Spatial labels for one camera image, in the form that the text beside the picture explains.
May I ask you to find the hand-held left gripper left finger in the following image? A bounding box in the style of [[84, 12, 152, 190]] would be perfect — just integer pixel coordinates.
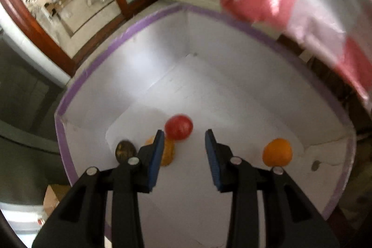
[[31, 129, 166, 248]]

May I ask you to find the white foam box purple rim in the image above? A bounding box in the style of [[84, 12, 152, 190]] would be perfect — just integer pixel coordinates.
[[55, 2, 356, 248]]

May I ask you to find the brown water chestnut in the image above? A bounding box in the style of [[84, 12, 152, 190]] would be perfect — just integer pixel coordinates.
[[115, 140, 136, 164]]

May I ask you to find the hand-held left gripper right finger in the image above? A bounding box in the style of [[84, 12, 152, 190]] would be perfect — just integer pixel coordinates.
[[205, 129, 340, 248]]

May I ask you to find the red tomato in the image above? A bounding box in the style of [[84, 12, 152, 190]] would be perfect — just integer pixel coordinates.
[[164, 114, 193, 140]]

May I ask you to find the orange tangerine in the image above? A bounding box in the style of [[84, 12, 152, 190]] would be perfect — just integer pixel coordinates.
[[145, 136, 176, 167], [263, 138, 292, 167]]

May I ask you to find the cardboard box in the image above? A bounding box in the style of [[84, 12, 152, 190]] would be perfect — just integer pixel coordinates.
[[43, 184, 72, 219]]

